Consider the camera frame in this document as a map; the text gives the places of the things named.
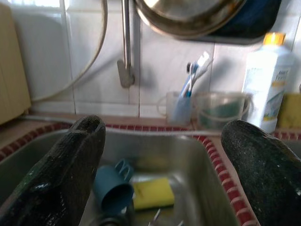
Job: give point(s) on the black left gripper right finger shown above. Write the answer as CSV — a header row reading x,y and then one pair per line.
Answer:
x,y
270,183

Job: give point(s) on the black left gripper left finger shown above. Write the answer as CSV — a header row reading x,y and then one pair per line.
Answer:
x,y
54,188

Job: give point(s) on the blue rabbit mug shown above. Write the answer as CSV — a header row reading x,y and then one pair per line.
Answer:
x,y
113,193

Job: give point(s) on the steel spoon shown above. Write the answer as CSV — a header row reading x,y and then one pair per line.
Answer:
x,y
157,215

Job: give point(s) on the steel sink basin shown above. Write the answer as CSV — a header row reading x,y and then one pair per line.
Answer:
x,y
291,147
176,153

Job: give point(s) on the yellow sponge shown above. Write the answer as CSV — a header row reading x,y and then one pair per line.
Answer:
x,y
290,110
152,193

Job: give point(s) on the clear plastic tub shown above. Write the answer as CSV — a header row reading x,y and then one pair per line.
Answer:
x,y
235,99

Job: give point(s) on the white yellow-capped bottle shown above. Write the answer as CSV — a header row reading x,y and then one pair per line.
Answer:
x,y
265,82

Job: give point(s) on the clear plastic cup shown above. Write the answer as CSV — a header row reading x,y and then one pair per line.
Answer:
x,y
178,110

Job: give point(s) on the beige water ionizer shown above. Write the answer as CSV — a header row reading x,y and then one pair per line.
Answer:
x,y
11,70

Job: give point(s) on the blue toothbrush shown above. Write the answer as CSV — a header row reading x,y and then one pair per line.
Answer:
x,y
188,82

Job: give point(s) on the white toothbrush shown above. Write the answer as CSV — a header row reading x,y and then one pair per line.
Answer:
x,y
203,63

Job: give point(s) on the steel wok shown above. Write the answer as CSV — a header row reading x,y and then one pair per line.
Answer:
x,y
188,16

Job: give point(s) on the steel wall tap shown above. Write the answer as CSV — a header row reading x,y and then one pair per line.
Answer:
x,y
127,70

